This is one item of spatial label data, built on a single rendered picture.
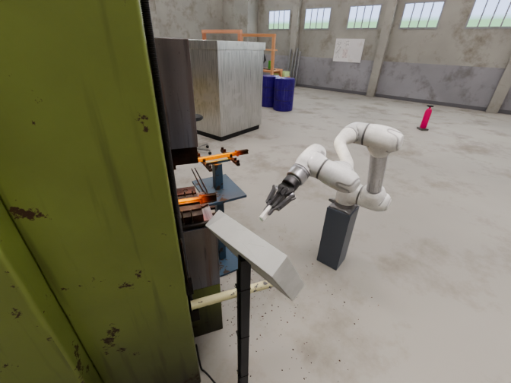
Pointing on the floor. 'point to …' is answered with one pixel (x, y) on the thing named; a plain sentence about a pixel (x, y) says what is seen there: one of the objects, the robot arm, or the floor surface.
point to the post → (244, 316)
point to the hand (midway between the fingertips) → (266, 213)
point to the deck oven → (226, 87)
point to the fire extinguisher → (426, 118)
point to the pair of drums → (277, 93)
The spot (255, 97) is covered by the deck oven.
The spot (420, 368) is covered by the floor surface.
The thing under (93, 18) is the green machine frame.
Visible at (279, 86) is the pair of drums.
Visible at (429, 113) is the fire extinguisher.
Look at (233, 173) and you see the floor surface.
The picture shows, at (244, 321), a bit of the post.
